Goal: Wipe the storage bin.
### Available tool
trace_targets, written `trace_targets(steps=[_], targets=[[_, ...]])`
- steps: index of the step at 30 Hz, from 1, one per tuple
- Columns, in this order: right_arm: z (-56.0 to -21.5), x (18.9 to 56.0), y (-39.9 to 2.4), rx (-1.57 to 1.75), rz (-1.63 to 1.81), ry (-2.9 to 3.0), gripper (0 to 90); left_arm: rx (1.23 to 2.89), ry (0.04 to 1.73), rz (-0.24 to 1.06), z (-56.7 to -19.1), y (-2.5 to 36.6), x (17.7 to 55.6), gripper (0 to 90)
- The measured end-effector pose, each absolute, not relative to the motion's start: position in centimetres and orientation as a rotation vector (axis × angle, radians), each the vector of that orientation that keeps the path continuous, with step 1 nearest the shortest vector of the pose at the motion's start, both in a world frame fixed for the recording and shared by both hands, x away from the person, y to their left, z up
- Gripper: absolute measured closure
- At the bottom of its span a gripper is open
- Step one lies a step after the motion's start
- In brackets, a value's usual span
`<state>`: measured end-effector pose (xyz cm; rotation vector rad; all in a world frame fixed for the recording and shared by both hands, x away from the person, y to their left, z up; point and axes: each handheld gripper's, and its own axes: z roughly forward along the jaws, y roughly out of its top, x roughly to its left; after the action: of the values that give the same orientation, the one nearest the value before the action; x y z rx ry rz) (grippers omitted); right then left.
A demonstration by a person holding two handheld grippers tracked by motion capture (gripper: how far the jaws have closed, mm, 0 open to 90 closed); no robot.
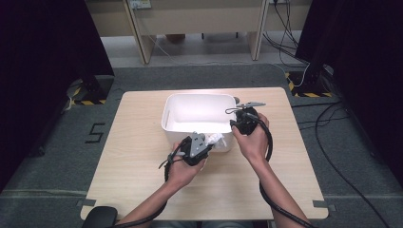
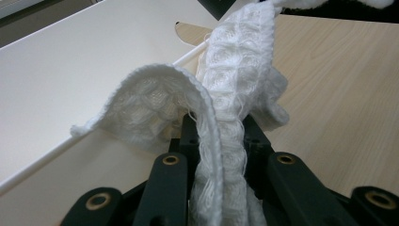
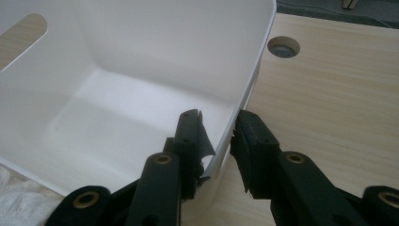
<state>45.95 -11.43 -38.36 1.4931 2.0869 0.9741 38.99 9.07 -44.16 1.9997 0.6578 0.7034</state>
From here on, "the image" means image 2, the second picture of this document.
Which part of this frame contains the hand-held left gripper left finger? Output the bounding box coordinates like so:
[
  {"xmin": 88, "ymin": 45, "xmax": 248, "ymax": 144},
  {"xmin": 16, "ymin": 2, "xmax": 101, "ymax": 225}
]
[{"xmin": 168, "ymin": 113, "xmax": 201, "ymax": 202}]

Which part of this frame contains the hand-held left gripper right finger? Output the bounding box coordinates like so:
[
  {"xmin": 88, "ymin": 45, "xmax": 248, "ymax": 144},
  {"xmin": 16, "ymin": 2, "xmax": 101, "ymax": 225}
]
[{"xmin": 243, "ymin": 114, "xmax": 273, "ymax": 199}]

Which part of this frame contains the white plastic basket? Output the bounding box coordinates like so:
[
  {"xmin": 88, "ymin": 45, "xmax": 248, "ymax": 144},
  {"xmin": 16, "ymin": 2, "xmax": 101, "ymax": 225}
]
[{"xmin": 0, "ymin": 0, "xmax": 220, "ymax": 226}]

